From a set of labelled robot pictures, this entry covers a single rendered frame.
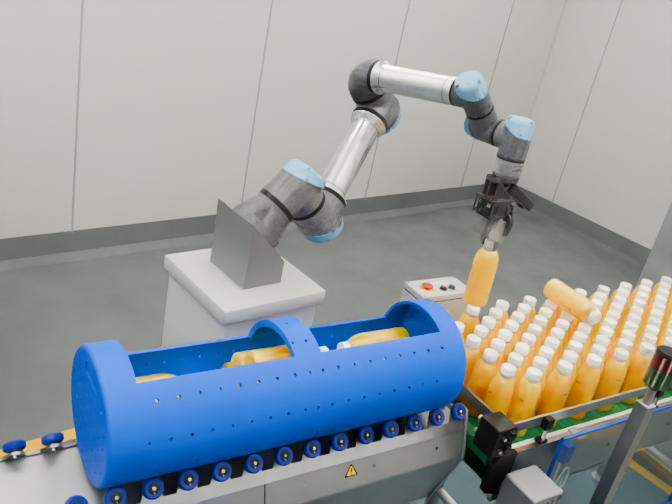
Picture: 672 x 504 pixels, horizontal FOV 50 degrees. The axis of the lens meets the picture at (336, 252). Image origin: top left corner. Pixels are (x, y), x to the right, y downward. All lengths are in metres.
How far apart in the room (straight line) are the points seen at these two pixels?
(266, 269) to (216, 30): 2.69
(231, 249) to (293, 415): 0.55
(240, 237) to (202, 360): 0.34
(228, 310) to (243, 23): 2.92
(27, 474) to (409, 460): 0.90
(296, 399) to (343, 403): 0.12
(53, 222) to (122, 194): 0.42
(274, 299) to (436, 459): 0.60
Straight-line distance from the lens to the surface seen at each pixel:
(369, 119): 2.16
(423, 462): 1.95
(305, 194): 1.90
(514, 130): 1.92
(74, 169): 4.28
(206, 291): 1.86
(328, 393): 1.58
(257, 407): 1.50
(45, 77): 4.07
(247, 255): 1.85
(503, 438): 1.91
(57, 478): 1.65
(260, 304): 1.84
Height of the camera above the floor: 2.06
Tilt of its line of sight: 25 degrees down
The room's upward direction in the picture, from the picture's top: 12 degrees clockwise
